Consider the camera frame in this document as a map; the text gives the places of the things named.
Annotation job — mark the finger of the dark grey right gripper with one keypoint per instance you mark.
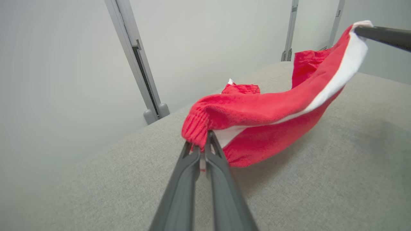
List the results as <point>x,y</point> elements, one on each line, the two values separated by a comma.
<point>391,38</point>

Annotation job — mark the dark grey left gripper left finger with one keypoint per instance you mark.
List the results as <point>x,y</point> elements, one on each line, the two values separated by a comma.
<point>179,199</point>

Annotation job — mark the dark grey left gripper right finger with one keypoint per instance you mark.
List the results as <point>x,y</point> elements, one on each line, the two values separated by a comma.
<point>224,199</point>

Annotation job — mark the red shorts with white stripe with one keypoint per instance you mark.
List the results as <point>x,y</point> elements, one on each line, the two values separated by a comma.
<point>257,109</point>

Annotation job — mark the grey metal partition post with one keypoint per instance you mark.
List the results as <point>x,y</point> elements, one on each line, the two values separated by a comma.
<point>128,32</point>
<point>337,19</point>
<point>290,29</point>

